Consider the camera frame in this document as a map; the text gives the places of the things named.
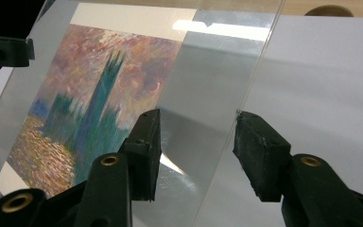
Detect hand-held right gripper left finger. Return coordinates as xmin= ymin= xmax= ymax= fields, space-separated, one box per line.
xmin=74 ymin=108 xmax=163 ymax=227

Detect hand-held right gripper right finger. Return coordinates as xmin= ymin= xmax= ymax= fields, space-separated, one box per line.
xmin=233 ymin=110 xmax=363 ymax=227

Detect clear acrylic picture frame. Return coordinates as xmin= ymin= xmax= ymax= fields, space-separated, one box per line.
xmin=0 ymin=0 xmax=287 ymax=227

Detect painting print with white border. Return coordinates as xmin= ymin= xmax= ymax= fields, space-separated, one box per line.
xmin=0 ymin=2 xmax=199 ymax=199

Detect white table mat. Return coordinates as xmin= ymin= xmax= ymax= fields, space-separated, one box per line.
xmin=0 ymin=13 xmax=363 ymax=227

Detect dark round table grommet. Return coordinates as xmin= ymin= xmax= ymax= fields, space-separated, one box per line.
xmin=304 ymin=5 xmax=354 ymax=18

